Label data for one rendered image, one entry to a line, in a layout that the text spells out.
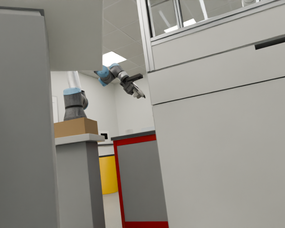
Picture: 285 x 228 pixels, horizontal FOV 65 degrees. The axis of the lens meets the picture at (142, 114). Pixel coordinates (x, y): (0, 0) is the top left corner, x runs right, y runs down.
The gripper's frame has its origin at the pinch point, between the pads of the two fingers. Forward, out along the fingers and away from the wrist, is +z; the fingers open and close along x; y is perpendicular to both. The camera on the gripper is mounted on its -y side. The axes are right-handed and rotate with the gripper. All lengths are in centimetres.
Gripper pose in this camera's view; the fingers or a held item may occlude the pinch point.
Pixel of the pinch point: (143, 95)
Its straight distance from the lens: 156.6
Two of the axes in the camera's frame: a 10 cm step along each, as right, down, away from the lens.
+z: 6.1, 7.1, -3.5
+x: -4.0, -1.1, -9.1
